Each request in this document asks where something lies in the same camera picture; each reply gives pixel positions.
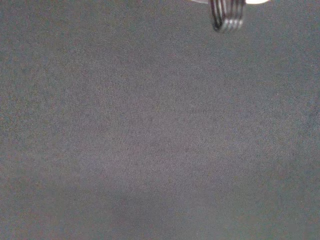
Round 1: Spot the black bench cloth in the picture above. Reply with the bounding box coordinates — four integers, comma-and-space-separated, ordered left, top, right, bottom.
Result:
0, 0, 320, 240

